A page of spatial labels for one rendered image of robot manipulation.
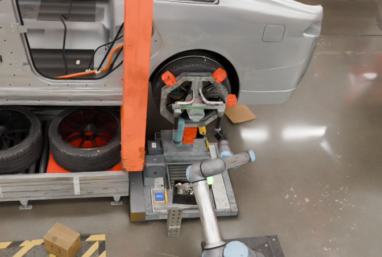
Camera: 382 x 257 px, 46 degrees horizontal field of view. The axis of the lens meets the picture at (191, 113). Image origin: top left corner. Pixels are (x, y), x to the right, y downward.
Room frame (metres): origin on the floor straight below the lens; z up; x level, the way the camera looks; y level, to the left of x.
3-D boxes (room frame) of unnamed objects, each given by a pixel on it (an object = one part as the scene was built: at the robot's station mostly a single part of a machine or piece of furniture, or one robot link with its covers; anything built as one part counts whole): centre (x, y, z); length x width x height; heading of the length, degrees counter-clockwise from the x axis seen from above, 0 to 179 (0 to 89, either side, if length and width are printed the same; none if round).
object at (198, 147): (3.05, 0.04, 0.32); 0.40 x 0.30 x 0.28; 104
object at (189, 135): (2.92, 0.00, 0.48); 0.16 x 0.12 x 0.17; 14
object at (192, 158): (3.05, 0.03, 0.13); 0.50 x 0.36 x 0.10; 104
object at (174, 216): (2.18, 0.01, 0.21); 0.10 x 0.10 x 0.42; 14
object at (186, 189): (2.20, -0.05, 0.51); 0.20 x 0.14 x 0.13; 95
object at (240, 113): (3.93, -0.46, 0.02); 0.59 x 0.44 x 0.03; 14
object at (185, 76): (2.88, 0.00, 0.85); 0.54 x 0.07 x 0.54; 104
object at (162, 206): (2.19, -0.02, 0.44); 0.43 x 0.17 x 0.03; 104
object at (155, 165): (2.71, 0.27, 0.26); 0.42 x 0.18 x 0.35; 14
